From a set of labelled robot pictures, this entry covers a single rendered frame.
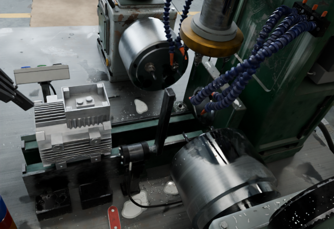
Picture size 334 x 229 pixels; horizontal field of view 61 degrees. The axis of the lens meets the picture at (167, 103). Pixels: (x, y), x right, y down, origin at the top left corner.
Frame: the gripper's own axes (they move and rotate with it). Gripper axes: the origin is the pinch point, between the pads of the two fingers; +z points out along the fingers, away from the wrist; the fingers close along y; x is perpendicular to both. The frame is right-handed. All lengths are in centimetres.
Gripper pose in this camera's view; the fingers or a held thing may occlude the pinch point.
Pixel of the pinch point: (21, 100)
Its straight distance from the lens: 91.3
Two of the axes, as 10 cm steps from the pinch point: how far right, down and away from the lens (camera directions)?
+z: 3.3, 5.4, 7.7
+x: -8.8, 4.8, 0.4
